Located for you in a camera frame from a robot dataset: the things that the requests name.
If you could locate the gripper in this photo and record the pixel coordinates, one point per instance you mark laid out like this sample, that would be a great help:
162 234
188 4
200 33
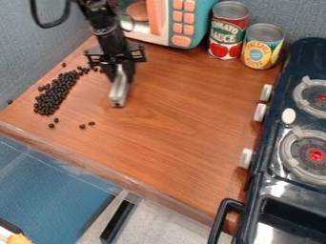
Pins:
113 54

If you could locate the silver tool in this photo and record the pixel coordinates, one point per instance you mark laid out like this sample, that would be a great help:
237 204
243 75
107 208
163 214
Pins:
118 90

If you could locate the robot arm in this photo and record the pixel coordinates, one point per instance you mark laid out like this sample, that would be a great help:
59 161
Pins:
104 22

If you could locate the pile of black bits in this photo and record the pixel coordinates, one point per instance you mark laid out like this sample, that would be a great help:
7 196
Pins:
55 92

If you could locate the toy microwave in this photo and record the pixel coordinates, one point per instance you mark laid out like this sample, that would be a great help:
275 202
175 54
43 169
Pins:
186 22

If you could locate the red tomato can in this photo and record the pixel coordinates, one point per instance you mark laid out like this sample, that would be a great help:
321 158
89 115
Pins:
228 31

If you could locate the yellow pineapple can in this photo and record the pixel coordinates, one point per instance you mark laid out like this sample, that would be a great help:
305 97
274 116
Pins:
261 47

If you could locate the toy stove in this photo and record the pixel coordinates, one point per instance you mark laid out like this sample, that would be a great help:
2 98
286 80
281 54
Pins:
297 143

